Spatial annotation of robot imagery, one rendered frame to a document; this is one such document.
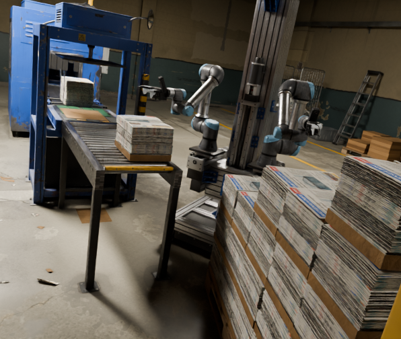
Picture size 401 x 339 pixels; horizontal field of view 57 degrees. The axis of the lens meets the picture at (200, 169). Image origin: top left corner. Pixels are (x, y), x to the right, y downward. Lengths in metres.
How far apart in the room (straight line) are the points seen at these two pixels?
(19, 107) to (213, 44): 7.87
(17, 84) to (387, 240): 5.22
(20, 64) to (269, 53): 3.72
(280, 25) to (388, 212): 2.08
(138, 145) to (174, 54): 9.53
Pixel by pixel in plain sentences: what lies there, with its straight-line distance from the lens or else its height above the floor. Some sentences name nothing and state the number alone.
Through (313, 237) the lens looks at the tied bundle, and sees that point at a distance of 1.34.
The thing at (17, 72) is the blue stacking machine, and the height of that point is 0.91.
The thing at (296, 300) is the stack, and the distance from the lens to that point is 1.45.
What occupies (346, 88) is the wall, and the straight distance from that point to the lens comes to 10.36.
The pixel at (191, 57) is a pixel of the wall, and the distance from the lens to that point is 12.05.
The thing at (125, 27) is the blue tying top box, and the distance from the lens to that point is 3.61.
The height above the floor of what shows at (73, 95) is 0.91.
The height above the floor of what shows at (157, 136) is 0.98.
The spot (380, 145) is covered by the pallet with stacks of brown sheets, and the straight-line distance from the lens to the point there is 8.27.
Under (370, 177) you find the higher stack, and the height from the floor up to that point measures 1.26.
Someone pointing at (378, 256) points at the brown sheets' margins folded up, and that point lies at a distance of 1.06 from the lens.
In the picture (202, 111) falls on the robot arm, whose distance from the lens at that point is 2.97.
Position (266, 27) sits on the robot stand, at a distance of 2.93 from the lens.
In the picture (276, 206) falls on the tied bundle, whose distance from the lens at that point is 1.61.
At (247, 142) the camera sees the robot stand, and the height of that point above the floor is 0.94.
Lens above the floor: 1.50
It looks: 17 degrees down
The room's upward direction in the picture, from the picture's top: 10 degrees clockwise
